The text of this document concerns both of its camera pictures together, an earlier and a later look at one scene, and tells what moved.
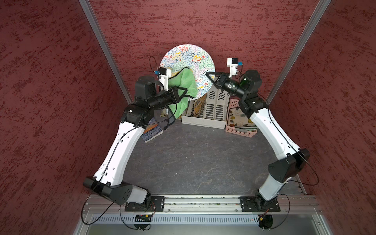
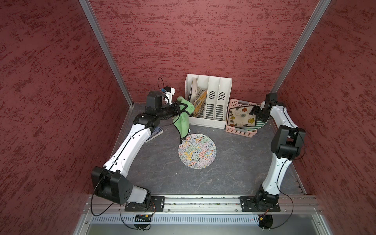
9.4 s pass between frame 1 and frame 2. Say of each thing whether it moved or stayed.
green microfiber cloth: moved
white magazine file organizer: stayed
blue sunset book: stayed
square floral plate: stayed
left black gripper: moved
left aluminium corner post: stayed
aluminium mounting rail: stayed
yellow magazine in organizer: stayed
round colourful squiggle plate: moved
